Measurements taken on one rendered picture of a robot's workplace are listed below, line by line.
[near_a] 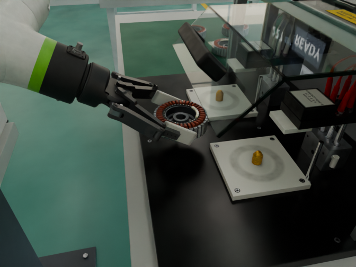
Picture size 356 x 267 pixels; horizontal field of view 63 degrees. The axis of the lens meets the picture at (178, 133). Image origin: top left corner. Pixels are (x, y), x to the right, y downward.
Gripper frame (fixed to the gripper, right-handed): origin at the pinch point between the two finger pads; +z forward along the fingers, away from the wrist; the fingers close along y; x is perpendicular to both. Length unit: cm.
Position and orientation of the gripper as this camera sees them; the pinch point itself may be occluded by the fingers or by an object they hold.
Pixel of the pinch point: (179, 118)
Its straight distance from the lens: 60.1
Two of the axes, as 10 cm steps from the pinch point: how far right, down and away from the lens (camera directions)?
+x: -5.0, 7.4, 4.5
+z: 8.4, 3.1, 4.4
